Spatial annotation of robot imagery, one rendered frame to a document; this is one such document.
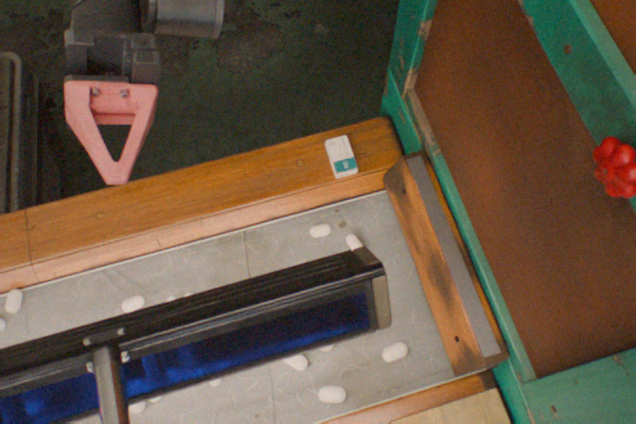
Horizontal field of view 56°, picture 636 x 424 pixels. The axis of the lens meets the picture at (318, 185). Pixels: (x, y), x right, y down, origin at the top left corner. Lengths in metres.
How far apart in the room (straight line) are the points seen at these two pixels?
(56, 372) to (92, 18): 0.28
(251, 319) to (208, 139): 1.37
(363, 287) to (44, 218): 0.60
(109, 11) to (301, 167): 0.49
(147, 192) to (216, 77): 1.06
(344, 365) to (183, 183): 0.37
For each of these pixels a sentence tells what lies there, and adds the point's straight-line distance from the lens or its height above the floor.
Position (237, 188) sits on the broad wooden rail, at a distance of 0.93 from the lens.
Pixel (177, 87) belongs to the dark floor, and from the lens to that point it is 1.97.
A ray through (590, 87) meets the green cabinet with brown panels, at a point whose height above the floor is 1.24.
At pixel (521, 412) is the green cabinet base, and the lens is 0.84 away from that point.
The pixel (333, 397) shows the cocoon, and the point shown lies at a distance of 0.85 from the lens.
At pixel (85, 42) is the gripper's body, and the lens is 0.47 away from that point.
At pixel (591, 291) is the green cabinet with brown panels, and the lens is 0.59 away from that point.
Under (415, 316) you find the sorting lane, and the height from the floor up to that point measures 0.74.
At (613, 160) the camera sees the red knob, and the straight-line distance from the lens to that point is 0.44.
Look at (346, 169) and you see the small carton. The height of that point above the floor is 0.78.
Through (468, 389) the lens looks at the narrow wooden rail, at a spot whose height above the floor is 0.76.
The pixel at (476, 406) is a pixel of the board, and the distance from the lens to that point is 0.86.
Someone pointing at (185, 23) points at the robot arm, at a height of 1.19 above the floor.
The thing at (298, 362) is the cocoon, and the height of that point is 0.76.
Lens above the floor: 1.60
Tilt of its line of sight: 66 degrees down
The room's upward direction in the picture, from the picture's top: straight up
